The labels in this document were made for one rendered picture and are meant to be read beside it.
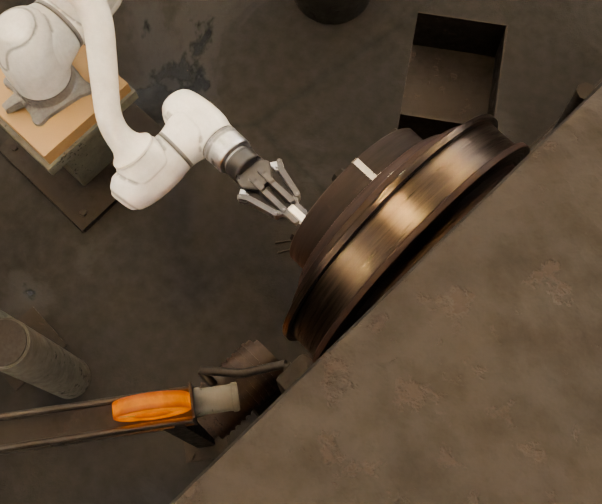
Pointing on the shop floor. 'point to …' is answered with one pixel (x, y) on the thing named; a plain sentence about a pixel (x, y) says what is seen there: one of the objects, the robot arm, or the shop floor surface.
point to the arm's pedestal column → (80, 173)
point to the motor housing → (266, 393)
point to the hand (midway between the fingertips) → (302, 219)
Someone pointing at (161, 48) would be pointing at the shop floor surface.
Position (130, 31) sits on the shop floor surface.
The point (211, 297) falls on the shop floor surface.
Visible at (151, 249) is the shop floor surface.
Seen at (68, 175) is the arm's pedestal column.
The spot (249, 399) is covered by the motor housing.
